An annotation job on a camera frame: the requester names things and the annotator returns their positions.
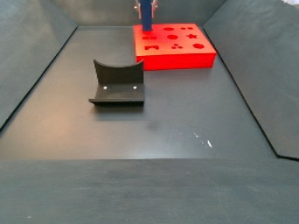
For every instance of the blue rectangular bar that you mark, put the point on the blue rectangular bar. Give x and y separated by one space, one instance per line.
145 7

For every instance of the red shape sorter block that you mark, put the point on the red shape sorter block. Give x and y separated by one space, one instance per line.
172 46

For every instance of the black curved holder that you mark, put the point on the black curved holder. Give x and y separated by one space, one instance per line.
120 84

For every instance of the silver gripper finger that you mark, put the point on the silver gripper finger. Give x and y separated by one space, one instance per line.
137 8
153 7

